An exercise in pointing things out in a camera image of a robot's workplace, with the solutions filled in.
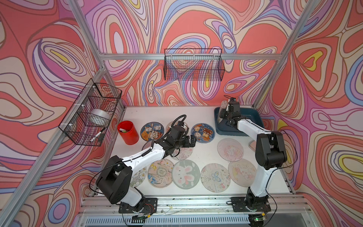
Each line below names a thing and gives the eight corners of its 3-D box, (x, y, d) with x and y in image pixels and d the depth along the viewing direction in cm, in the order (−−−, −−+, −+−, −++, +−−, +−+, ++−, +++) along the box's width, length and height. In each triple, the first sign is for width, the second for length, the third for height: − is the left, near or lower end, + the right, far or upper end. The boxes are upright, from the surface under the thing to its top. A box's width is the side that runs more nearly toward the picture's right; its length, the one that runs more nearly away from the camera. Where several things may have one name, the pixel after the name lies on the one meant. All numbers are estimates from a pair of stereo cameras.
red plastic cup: (121, 144, 99) (114, 133, 88) (125, 132, 105) (119, 120, 94) (137, 144, 99) (131, 133, 88) (140, 132, 105) (135, 120, 94)
